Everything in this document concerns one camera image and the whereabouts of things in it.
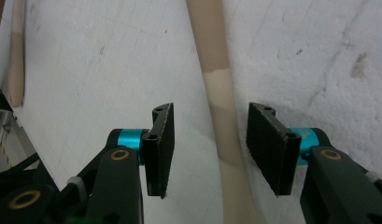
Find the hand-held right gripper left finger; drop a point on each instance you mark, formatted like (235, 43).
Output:
(159, 149)

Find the beige solid spatula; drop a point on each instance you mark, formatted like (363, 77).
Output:
(215, 46)

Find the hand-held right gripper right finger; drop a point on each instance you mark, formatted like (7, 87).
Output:
(272, 149)

